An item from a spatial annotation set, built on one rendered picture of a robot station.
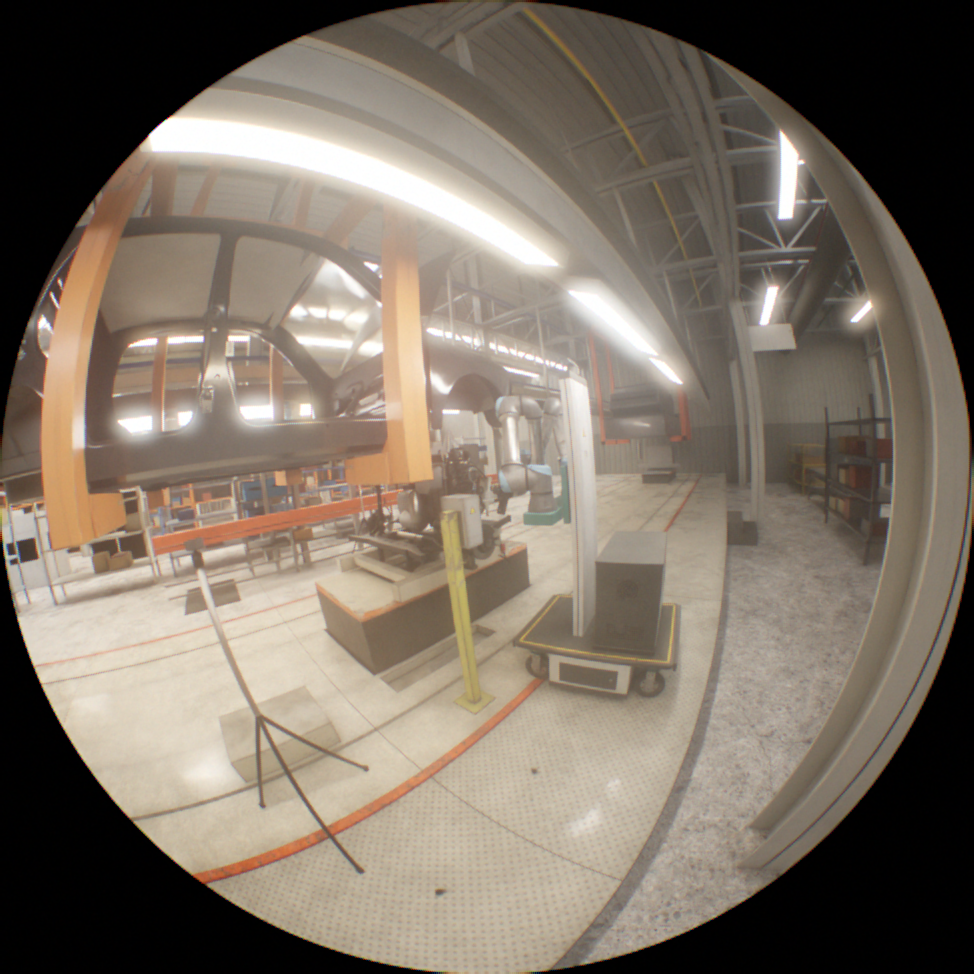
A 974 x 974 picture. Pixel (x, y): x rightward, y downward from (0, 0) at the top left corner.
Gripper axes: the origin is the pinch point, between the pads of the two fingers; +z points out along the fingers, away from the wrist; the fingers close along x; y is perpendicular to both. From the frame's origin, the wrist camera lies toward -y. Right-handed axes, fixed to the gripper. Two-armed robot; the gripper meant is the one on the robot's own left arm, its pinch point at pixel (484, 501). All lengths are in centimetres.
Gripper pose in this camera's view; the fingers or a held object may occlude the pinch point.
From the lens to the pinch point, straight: 169.7
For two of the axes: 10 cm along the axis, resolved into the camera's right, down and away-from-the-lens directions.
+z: -6.6, 1.4, -7.4
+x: 7.5, 0.0, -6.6
